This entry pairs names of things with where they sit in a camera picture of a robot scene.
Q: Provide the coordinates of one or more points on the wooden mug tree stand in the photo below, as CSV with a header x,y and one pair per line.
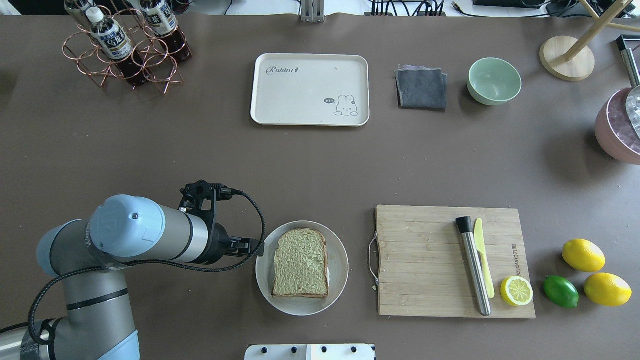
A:
x,y
570,59

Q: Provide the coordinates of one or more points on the wooden cutting board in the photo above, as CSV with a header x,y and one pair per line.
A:
x,y
422,261

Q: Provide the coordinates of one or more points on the green ceramic bowl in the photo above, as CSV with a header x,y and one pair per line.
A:
x,y
493,81

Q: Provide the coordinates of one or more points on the tea bottle middle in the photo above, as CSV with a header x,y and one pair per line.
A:
x,y
161,19

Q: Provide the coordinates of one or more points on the tea bottle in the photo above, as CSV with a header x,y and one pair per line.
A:
x,y
117,46
161,19
77,10

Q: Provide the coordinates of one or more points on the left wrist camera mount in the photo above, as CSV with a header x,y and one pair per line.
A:
x,y
205,197

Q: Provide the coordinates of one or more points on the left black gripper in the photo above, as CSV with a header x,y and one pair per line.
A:
x,y
218,245

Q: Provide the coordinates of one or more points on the tea bottle front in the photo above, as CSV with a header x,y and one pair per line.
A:
x,y
117,46

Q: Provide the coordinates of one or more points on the aluminium frame post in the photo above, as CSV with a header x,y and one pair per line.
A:
x,y
312,11

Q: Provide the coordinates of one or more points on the bread slice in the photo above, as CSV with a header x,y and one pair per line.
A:
x,y
301,265

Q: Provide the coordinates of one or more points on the cream rabbit tray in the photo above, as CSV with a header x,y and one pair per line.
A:
x,y
310,90

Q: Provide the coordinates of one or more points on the steel muddler black tip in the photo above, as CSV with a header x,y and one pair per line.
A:
x,y
465,228

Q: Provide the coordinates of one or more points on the tea bottle back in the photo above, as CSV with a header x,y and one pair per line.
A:
x,y
77,10

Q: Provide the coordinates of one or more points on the pink bowl of ice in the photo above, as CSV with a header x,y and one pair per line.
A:
x,y
614,130

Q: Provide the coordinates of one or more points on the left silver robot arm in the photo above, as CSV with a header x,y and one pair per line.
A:
x,y
84,312

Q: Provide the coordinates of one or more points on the copper wire bottle rack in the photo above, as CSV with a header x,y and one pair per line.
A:
x,y
139,43

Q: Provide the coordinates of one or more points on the white round plate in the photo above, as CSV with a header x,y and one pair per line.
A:
x,y
302,306

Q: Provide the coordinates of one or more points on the yellow lemon near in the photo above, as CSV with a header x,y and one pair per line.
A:
x,y
607,289

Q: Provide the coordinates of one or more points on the metal ice scoop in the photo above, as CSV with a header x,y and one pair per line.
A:
x,y
629,48

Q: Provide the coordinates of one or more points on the yellow lemon far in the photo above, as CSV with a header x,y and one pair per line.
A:
x,y
583,255

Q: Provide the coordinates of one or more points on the halved lemon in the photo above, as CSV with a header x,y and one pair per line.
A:
x,y
516,291

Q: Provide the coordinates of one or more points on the yellow lemon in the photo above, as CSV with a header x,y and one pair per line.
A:
x,y
583,255
607,289

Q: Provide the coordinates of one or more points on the grey folded cloth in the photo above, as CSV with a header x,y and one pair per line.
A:
x,y
420,87

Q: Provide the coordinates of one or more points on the green lime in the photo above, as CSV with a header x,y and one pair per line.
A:
x,y
561,291

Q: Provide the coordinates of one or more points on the yellow plastic knife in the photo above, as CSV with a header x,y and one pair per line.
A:
x,y
484,260

